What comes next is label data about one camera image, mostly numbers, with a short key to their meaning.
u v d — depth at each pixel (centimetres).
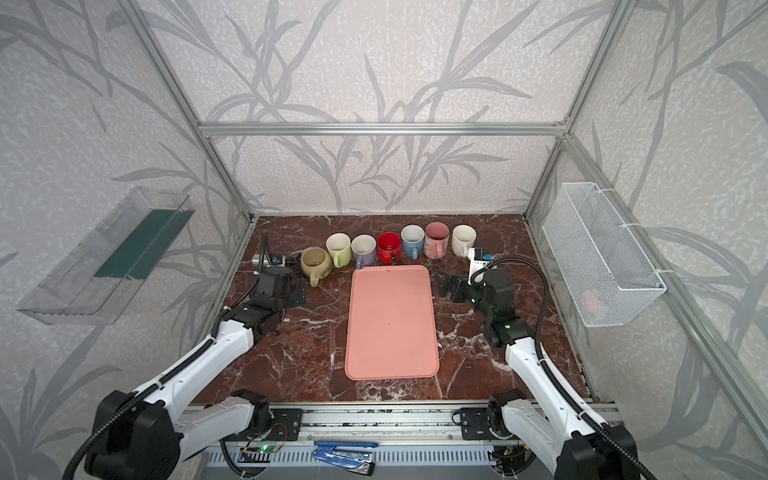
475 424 74
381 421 75
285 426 72
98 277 64
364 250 107
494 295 59
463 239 102
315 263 102
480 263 70
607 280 60
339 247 102
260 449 71
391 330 89
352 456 68
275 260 72
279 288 66
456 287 70
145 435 39
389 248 107
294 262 104
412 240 102
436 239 99
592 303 73
